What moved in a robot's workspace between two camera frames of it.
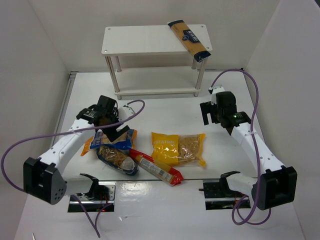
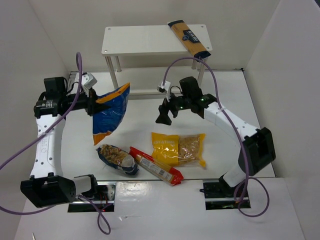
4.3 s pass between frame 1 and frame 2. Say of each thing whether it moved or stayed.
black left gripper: moved
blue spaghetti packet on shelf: stayed
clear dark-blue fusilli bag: stayed
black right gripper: moved
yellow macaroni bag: stayed
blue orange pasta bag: moved
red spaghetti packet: stayed
